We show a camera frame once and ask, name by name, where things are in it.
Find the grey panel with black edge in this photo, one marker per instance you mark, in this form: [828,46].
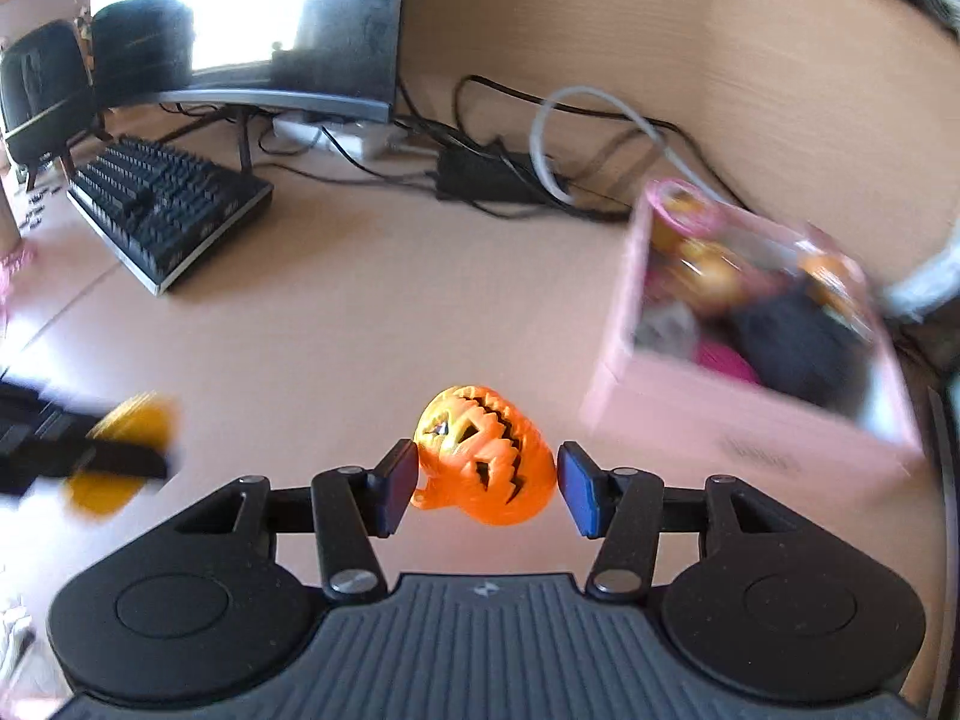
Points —
[946,540]

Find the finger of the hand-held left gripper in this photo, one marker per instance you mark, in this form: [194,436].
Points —
[120,459]

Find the black keyboard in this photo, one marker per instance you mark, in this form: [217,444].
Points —
[161,214]

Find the black power brick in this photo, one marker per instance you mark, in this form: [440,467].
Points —
[491,174]

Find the white power strip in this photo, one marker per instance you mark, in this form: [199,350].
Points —
[337,133]

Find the computer monitor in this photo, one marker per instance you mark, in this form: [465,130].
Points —
[300,22]

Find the small orange pumpkin toy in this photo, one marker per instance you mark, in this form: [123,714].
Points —
[709,270]

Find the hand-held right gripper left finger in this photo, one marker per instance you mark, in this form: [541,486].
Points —
[397,487]

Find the white power adapter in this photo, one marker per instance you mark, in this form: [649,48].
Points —
[926,281]

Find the orange striped toy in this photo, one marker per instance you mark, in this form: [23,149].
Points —
[834,281]

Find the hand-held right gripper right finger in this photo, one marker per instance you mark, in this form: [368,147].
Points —
[577,487]

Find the grey toy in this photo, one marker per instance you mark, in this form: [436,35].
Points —
[664,330]

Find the pink plastic toy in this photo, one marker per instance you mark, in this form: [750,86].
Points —
[724,360]

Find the pink cardboard box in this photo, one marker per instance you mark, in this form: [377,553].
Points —
[750,420]

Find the yellow round toy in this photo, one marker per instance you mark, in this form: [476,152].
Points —
[124,457]

